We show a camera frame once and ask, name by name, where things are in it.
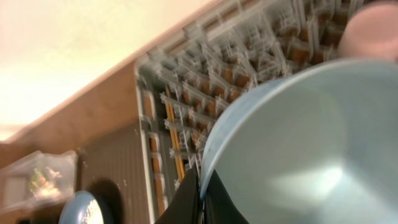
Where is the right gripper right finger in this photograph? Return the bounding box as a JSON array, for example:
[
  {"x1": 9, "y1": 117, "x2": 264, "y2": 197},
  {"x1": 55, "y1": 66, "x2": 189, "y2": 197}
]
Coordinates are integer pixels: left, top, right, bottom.
[{"x1": 204, "y1": 171, "x2": 248, "y2": 224}]

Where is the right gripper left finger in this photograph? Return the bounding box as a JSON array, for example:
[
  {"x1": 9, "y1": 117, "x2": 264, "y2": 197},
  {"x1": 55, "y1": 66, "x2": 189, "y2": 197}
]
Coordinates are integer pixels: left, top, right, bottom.
[{"x1": 155, "y1": 167, "x2": 200, "y2": 224}]

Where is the large dark blue plate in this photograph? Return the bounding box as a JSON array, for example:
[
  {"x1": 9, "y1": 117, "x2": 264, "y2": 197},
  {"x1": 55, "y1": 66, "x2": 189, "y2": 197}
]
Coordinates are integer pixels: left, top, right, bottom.
[{"x1": 58, "y1": 190, "x2": 105, "y2": 224}]

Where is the light blue bowl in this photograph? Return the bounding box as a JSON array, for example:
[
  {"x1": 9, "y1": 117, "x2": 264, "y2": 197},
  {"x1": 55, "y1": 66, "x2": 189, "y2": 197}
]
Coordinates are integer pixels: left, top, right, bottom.
[{"x1": 200, "y1": 59, "x2": 397, "y2": 223}]

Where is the white tissue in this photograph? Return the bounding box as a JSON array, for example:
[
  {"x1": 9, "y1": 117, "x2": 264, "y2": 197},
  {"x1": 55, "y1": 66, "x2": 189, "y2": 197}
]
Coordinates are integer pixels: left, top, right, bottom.
[{"x1": 29, "y1": 167, "x2": 62, "y2": 198}]

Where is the green yellow snack wrapper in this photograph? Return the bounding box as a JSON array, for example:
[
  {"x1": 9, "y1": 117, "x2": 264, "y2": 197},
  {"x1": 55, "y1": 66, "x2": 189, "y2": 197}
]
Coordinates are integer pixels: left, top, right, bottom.
[{"x1": 29, "y1": 168, "x2": 52, "y2": 196}]

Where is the pink cup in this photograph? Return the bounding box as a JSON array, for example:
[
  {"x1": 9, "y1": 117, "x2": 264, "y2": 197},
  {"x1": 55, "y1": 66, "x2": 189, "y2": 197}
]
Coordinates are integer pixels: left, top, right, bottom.
[{"x1": 338, "y1": 1, "x2": 397, "y2": 62}]

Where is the grey dishwasher rack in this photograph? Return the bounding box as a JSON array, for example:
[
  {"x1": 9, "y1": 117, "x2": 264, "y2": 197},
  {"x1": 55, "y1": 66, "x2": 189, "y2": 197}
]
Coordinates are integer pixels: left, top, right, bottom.
[{"x1": 136, "y1": 1, "x2": 363, "y2": 217}]

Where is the dark brown serving tray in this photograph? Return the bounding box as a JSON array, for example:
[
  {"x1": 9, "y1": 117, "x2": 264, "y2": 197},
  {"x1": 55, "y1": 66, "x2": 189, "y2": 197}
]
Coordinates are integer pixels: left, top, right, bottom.
[{"x1": 18, "y1": 123, "x2": 156, "y2": 224}]

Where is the clear plastic bin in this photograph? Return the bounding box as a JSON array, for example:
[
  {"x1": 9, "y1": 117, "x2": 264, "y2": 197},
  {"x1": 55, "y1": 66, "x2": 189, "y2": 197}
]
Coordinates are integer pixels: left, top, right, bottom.
[{"x1": 1, "y1": 151, "x2": 78, "y2": 213}]

